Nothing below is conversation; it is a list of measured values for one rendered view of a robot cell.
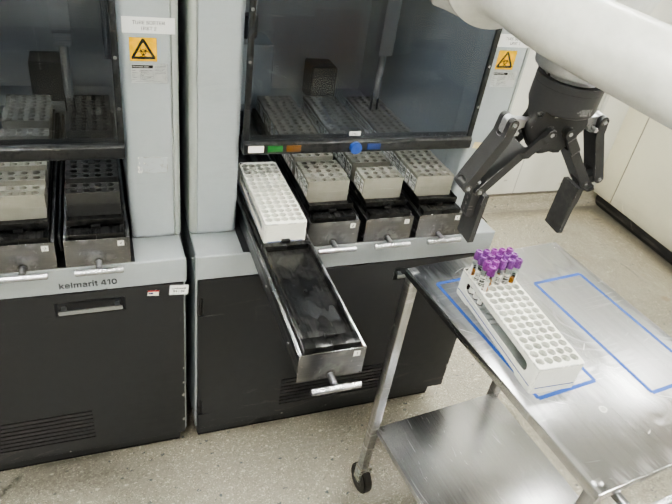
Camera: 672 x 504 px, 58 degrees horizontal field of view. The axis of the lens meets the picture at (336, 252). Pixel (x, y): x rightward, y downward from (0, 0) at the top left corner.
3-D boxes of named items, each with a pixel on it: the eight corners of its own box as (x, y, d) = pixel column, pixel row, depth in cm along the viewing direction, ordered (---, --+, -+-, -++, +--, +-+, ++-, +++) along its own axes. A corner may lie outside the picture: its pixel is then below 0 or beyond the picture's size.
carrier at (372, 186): (397, 193, 163) (401, 173, 160) (400, 197, 162) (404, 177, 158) (357, 195, 159) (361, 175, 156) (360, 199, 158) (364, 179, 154)
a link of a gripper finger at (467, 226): (489, 196, 71) (484, 196, 70) (472, 242, 75) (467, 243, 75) (477, 182, 73) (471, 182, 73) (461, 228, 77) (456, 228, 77)
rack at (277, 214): (236, 183, 159) (237, 162, 156) (273, 181, 163) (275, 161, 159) (263, 247, 137) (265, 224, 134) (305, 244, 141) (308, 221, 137)
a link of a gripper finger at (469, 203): (485, 181, 70) (463, 182, 69) (473, 216, 73) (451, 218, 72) (479, 174, 71) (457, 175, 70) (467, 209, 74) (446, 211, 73)
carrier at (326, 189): (344, 196, 158) (348, 176, 155) (347, 200, 156) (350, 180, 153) (302, 199, 154) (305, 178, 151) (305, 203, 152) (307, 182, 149)
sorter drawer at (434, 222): (332, 130, 213) (335, 105, 208) (368, 129, 218) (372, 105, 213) (421, 247, 159) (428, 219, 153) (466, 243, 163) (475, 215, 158)
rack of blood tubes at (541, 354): (455, 290, 131) (462, 267, 127) (494, 286, 134) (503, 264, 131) (528, 394, 108) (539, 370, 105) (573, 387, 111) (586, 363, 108)
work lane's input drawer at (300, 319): (226, 199, 165) (227, 170, 160) (275, 196, 170) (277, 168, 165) (301, 401, 111) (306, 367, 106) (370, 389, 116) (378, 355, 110)
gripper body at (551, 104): (561, 88, 61) (530, 167, 67) (626, 88, 64) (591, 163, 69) (521, 59, 66) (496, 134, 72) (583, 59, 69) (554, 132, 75)
